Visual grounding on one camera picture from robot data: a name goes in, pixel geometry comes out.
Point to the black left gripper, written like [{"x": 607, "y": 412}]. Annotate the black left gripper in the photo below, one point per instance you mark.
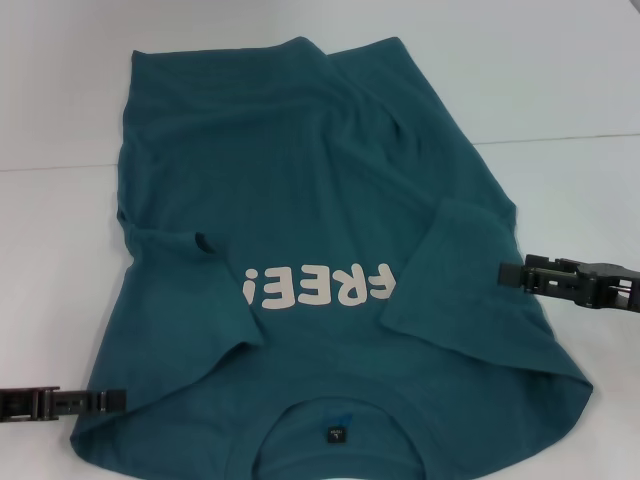
[{"x": 22, "y": 405}]

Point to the teal t-shirt with FREE print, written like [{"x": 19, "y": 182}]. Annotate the teal t-shirt with FREE print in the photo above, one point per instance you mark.
[{"x": 300, "y": 190}]

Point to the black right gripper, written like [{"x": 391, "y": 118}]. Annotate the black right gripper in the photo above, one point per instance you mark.
[{"x": 612, "y": 290}]

